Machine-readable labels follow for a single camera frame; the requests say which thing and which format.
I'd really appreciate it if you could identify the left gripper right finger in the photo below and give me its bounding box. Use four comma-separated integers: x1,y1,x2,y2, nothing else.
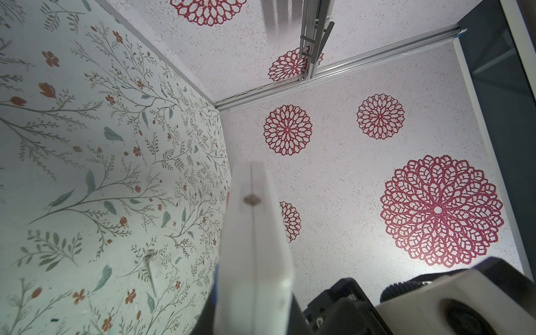
251,162,295,334

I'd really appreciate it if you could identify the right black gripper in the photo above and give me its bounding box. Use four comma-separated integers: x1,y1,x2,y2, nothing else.
303,257,535,334

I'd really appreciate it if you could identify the dark grey wall shelf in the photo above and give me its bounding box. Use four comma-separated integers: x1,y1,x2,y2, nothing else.
298,0,334,82

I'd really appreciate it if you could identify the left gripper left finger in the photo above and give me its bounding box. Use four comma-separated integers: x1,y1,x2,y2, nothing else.
213,162,253,334

